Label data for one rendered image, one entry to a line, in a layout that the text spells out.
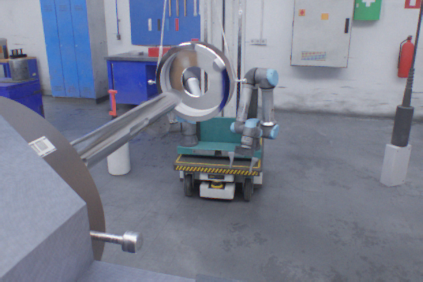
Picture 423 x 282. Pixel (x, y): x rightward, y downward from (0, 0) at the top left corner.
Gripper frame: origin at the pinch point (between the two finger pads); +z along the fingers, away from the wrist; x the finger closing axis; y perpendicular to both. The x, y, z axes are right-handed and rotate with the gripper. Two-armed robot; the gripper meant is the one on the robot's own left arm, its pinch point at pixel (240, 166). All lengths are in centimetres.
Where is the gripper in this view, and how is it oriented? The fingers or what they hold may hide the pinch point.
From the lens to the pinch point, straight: 223.1
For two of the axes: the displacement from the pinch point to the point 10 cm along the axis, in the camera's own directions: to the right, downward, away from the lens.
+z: -2.3, 9.7, -0.6
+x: 9.5, 2.1, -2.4
